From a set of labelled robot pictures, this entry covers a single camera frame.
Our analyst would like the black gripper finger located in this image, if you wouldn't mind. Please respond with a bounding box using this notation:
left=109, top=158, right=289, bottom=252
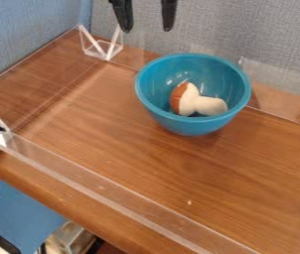
left=108, top=0, right=133, bottom=33
left=160, top=0, right=178, bottom=32

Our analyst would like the blue plastic bowl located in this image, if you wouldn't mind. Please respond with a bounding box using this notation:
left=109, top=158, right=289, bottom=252
left=133, top=54, right=251, bottom=136

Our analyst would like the brown and white toy mushroom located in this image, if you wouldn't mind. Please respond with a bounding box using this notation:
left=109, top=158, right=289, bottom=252
left=170, top=81, right=227, bottom=116

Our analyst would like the clear acrylic front barrier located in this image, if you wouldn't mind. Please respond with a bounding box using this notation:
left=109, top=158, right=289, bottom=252
left=2, top=132, right=258, bottom=254

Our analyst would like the black object at bottom left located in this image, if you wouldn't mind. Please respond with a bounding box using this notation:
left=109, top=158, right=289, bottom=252
left=0, top=229, right=22, bottom=254

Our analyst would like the metal frame under table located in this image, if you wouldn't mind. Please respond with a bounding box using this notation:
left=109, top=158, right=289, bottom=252
left=34, top=221, right=96, bottom=254

